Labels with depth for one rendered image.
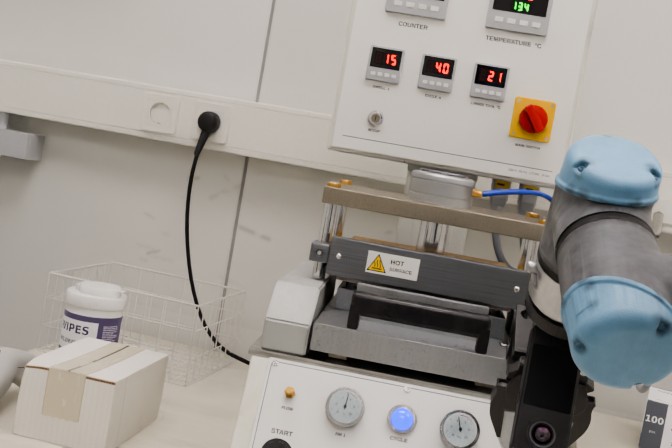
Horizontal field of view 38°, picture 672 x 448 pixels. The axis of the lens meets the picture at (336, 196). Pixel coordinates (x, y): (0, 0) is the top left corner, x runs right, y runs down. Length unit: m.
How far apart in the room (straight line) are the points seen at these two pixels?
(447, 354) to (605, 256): 0.38
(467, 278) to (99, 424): 0.47
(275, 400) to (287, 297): 0.11
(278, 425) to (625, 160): 0.48
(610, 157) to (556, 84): 0.61
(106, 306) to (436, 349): 0.56
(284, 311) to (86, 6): 1.03
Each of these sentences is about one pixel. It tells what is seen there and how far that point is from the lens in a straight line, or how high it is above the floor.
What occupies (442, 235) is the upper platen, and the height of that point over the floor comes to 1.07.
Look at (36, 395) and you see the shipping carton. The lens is 1.24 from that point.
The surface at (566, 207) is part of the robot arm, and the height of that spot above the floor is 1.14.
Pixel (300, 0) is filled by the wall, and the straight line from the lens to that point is 1.80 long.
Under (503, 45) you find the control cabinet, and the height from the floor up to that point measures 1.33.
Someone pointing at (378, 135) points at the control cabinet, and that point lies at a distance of 1.35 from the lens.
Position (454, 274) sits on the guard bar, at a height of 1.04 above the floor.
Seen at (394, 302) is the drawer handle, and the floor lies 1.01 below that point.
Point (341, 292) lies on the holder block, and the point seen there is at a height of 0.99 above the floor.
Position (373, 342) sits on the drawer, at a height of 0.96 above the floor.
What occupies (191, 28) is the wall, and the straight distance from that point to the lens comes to 1.86.
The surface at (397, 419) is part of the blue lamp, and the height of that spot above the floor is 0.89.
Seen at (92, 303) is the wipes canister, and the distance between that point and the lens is 1.43.
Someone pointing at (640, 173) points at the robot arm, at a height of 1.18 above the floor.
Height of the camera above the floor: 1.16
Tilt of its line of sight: 3 degrees down
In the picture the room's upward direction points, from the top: 10 degrees clockwise
